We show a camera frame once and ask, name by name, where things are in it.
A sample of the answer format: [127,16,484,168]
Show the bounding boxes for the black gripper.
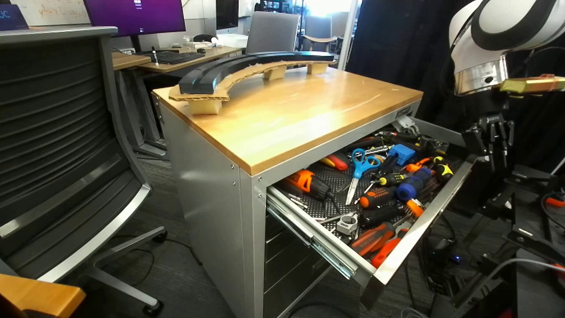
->
[468,113,517,173]

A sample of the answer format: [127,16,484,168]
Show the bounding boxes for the thin orange tool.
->
[404,155,434,175]

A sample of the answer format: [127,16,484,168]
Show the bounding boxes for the black equipment stand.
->
[457,164,565,318]

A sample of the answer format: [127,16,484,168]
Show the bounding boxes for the white silver tool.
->
[395,115,422,136]

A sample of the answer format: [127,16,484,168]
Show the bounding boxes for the blue block tool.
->
[385,141,417,169]

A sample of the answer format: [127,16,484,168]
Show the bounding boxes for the grey metal tool drawer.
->
[266,115,480,290]

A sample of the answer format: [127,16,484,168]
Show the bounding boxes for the orange black short screwdriver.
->
[357,185,397,212]

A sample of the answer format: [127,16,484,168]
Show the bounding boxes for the black screwdriver with orange collar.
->
[358,198,425,231]

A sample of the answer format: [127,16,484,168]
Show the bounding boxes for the black curtain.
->
[346,0,565,201]

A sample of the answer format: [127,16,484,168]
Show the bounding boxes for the red black striped screwdriver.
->
[349,221,397,258]

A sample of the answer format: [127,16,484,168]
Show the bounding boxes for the small red orange screwdriver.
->
[319,154,351,175]

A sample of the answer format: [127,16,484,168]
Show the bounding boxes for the silver metal socket piece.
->
[335,212,362,237]

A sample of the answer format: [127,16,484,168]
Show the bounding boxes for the orange black utility knife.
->
[286,168,332,201]

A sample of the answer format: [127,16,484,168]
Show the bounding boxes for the grey cabinet with wooden top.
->
[152,65,425,318]

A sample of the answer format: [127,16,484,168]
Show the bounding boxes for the grey padded office chair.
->
[245,10,302,55]

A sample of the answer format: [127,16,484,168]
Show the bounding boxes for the curved wooden black track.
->
[168,49,335,116]

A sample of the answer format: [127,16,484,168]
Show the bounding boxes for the black dark monitor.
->
[214,0,240,32]

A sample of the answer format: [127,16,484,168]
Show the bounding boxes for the black keyboard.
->
[153,49,206,65]

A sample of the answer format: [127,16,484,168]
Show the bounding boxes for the wooden office desk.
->
[111,44,244,78]

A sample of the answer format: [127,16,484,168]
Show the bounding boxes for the purple screen monitor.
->
[83,0,187,53]

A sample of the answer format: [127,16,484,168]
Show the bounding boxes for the black mesh office chair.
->
[0,25,169,318]

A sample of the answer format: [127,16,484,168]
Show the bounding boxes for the wooden board corner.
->
[0,272,88,318]

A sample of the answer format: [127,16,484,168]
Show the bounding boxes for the small purple screen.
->
[0,3,30,32]

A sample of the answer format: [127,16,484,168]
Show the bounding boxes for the yellow black tool handle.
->
[429,154,457,182]

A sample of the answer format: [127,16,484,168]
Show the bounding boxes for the gold wrist camera bar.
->
[498,72,565,97]

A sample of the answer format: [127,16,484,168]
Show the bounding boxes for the blue handled screwdriver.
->
[395,166,436,203]

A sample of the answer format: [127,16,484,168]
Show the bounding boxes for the grey cable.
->
[484,256,565,281]

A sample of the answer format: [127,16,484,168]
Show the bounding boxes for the blue handled scissors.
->
[342,146,383,207]

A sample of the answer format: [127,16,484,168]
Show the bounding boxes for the plain orange tool handle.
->
[369,235,402,270]

